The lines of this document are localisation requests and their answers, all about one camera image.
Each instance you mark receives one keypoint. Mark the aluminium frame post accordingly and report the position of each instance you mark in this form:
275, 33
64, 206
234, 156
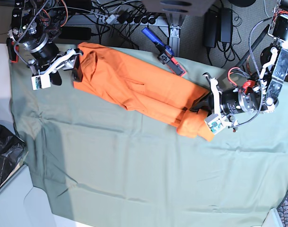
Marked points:
175, 23

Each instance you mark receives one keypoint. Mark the orange T-shirt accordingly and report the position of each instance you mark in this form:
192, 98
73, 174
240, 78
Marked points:
136, 85

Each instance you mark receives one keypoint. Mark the black flat power brick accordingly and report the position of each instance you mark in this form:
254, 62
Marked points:
75, 33

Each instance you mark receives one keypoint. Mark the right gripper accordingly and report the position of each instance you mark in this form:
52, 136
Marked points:
69, 61

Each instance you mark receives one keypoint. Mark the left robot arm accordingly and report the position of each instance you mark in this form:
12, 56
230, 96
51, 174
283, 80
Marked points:
256, 80

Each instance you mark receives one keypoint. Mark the black power adapter brick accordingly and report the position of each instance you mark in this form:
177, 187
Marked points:
225, 25

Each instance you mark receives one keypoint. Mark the green table cloth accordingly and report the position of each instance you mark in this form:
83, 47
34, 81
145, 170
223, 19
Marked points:
107, 167

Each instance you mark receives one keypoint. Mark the white power strip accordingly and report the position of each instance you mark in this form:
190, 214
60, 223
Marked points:
129, 19

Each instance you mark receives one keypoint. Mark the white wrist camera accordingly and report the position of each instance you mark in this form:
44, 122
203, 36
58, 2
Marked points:
41, 81
214, 123

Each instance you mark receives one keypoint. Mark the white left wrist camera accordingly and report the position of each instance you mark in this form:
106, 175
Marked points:
214, 123

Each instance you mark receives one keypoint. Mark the black plastic bag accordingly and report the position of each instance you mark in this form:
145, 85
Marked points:
11, 151

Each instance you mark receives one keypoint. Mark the red black corner clamp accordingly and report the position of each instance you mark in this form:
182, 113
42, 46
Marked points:
11, 50

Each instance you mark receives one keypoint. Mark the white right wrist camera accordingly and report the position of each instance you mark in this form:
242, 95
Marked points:
41, 81

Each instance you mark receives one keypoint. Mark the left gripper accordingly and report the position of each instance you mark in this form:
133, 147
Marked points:
216, 102

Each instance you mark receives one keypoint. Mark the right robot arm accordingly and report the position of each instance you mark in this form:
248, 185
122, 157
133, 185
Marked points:
35, 24

